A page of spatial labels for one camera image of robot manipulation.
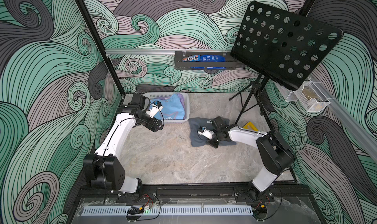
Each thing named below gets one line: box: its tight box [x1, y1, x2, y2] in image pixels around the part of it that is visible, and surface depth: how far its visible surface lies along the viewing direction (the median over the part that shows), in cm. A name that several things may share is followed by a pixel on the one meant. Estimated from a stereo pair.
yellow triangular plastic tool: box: [242, 121, 259, 132], surface depth 103 cm
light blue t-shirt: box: [148, 93, 185, 120], surface depth 103 cm
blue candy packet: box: [182, 54, 227, 62], surface depth 94 cm
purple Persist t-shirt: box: [177, 92, 186, 111], surface depth 108 cm
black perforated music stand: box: [228, 0, 344, 131], surface depth 67 cm
